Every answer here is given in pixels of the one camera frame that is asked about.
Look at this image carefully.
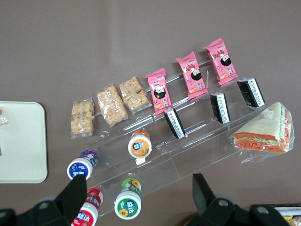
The pink cartoon snack packet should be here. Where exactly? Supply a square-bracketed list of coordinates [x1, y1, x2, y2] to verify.
[144, 68, 174, 115]
[203, 38, 238, 87]
[176, 50, 209, 99]

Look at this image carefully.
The orange gum bottle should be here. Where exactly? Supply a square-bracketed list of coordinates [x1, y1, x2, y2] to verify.
[127, 129, 152, 159]

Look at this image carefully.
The black white rice ball packet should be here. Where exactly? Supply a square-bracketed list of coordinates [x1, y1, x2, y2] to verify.
[209, 92, 231, 125]
[163, 107, 186, 140]
[237, 77, 266, 108]

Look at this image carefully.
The round dark wicker basket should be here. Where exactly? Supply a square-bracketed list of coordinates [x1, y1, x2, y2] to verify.
[268, 203, 301, 226]

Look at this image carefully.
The purple gum bottle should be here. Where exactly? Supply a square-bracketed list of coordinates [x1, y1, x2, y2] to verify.
[66, 150, 99, 181]

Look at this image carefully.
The beige plastic tray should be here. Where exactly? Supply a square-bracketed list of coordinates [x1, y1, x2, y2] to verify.
[0, 101, 48, 184]

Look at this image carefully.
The clear bag of fried snacks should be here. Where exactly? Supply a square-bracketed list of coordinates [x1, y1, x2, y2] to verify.
[283, 214, 301, 226]

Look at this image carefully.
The red gum bottle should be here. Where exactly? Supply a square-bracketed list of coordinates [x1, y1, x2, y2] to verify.
[71, 187, 104, 226]

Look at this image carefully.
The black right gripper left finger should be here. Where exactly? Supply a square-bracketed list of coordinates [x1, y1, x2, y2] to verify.
[16, 174, 87, 226]

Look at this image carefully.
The clear acrylic stepped display stand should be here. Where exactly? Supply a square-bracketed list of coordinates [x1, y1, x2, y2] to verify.
[77, 58, 271, 217]

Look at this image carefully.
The wrapped puffed rice crisp bar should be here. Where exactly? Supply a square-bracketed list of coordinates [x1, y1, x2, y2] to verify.
[118, 75, 152, 115]
[96, 83, 129, 128]
[70, 100, 95, 139]

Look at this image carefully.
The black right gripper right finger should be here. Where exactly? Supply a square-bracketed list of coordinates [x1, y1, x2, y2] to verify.
[188, 173, 290, 226]

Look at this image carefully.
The large wrapped triangle sandwich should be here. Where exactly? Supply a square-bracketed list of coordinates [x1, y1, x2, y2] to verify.
[229, 101, 295, 163]

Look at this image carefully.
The green gum bottle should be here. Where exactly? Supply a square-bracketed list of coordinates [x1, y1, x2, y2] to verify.
[114, 178, 142, 220]

